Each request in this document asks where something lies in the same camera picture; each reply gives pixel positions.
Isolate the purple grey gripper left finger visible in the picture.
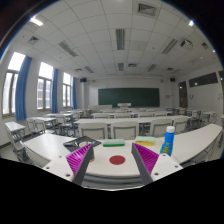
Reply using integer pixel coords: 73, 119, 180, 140
66, 144, 94, 186

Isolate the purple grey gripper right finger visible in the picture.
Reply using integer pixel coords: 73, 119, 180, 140
131, 143, 159, 185

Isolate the dark tray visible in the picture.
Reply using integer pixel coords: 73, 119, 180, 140
63, 136, 101, 152

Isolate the green yellow sponge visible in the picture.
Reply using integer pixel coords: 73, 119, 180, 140
135, 136, 156, 146

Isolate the blue bottle white cap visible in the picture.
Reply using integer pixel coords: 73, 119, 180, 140
160, 126, 175, 155

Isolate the red round marker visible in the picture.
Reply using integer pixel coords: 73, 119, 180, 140
109, 155, 125, 165

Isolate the white chair right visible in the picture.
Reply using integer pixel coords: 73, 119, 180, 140
149, 118, 172, 137

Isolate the white chair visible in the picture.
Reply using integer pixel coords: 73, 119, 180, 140
110, 121, 139, 140
79, 122, 108, 140
149, 118, 172, 137

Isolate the green sponge block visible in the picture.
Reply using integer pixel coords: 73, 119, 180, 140
102, 139, 125, 147

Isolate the white chair left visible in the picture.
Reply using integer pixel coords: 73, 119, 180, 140
79, 122, 108, 140

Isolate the white chair middle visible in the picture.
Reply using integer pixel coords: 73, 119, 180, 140
110, 121, 139, 140

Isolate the green chalkboard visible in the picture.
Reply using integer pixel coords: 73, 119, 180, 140
98, 88, 160, 107

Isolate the white side desk left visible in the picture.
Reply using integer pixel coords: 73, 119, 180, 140
5, 121, 25, 140

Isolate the blue curtain far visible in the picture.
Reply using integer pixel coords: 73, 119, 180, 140
72, 77, 77, 109

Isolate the blue curtain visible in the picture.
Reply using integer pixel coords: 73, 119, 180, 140
72, 77, 77, 109
51, 68, 58, 113
15, 56, 32, 120

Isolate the blue curtain middle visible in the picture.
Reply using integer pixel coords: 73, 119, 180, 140
51, 68, 58, 113

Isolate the blue curtain left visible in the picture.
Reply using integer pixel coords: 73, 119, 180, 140
15, 56, 32, 120

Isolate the ceiling projector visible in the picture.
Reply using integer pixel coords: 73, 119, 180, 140
180, 40, 193, 49

